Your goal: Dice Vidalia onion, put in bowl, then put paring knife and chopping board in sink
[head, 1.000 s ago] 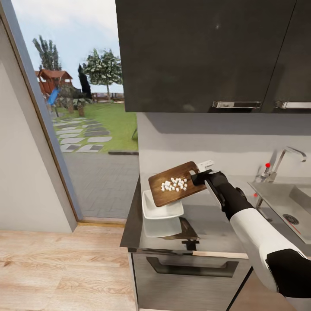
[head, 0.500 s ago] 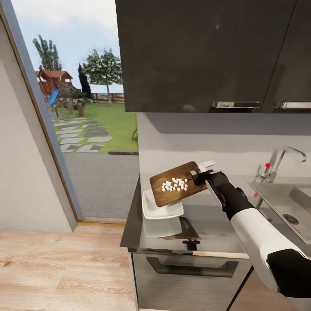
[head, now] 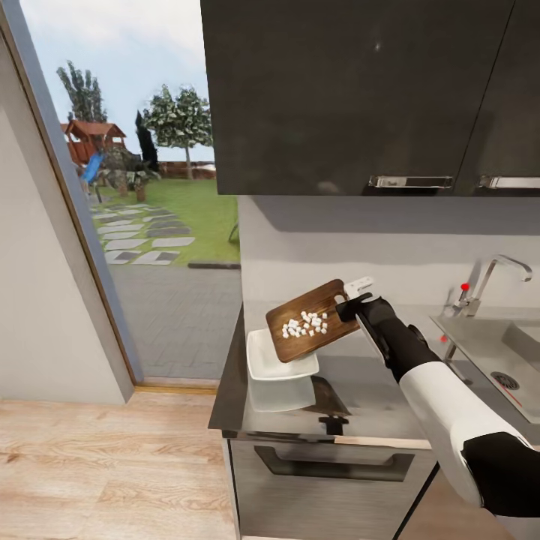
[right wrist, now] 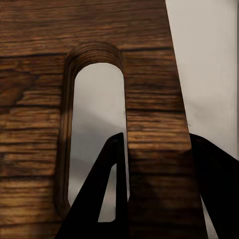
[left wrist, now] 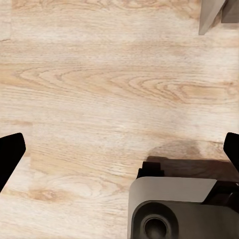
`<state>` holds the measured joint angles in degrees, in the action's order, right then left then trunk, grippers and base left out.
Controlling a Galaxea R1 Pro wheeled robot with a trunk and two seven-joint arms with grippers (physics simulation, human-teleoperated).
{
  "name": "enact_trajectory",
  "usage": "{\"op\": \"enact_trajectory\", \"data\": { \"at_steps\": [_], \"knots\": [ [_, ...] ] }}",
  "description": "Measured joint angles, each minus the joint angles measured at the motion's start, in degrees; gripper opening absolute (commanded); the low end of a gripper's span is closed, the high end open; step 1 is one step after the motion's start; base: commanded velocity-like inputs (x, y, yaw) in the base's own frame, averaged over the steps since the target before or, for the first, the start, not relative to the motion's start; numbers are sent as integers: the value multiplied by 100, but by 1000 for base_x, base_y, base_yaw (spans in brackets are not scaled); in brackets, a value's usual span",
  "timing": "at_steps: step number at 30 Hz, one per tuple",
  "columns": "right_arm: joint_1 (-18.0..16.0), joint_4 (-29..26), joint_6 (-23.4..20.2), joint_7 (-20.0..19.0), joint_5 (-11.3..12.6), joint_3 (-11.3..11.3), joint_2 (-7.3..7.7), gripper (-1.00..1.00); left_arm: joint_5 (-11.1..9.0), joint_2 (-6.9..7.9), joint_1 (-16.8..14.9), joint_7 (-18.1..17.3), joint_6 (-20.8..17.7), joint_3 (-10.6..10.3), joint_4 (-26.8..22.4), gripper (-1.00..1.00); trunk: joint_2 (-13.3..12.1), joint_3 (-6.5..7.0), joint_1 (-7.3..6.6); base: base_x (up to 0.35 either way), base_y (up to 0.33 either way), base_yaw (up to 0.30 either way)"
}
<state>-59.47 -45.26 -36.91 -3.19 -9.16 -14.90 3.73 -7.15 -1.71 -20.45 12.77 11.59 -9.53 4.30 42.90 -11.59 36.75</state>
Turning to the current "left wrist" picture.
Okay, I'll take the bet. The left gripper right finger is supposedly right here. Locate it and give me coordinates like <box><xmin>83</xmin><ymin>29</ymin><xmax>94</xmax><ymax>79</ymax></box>
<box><xmin>223</xmin><ymin>132</ymin><xmax>239</xmax><ymax>172</ymax></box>

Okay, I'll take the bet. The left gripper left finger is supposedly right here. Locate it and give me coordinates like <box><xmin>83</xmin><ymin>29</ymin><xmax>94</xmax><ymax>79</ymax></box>
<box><xmin>0</xmin><ymin>132</ymin><xmax>26</xmax><ymax>192</ymax></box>

